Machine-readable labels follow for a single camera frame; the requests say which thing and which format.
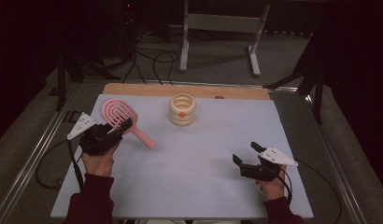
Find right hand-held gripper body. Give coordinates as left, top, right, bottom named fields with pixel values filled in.
left=239, top=147, right=299, bottom=182

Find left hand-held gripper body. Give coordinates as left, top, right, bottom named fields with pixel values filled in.
left=66, top=112, right=124, bottom=157

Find pink hairbrush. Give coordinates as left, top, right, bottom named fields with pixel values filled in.
left=100, top=98, right=157, bottom=150

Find person's right hand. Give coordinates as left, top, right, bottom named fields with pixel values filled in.
left=257, top=173, right=288, bottom=202

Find person's left hand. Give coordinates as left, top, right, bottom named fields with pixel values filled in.
left=81, top=141, right=120, bottom=178

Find white table sheet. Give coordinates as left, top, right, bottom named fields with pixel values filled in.
left=50, top=93, right=315, bottom=219

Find cream ringed cup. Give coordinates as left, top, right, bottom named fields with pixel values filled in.
left=168, top=92, right=197, bottom=127

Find black stand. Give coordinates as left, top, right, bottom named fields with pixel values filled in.
left=54, top=46, right=122, bottom=112
left=262, top=29, right=325, bottom=125

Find grey metal stand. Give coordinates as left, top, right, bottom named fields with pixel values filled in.
left=178, top=0, right=271, bottom=78

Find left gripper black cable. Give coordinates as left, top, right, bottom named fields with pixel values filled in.
left=35, top=139, right=85, bottom=192

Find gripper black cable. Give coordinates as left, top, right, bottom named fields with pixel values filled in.
left=277, top=158, right=344, bottom=224
left=35, top=139, right=85, bottom=192

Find black floor cables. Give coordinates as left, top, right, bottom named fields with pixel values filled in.
left=121, top=29, right=180, bottom=86

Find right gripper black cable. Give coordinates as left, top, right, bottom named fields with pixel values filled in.
left=277, top=158, right=344, bottom=224

